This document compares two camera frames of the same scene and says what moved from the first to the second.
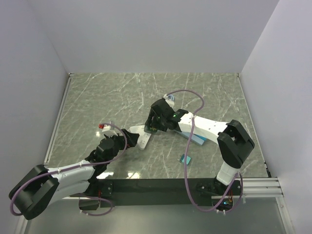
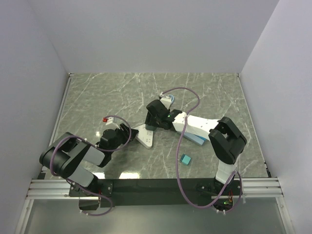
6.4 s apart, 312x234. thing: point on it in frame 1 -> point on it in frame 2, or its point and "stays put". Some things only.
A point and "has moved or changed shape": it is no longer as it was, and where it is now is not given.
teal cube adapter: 188,159 stays put
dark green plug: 150,129 has moved or changed shape
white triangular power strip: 144,137 has moved or changed shape
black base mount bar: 158,192 stays put
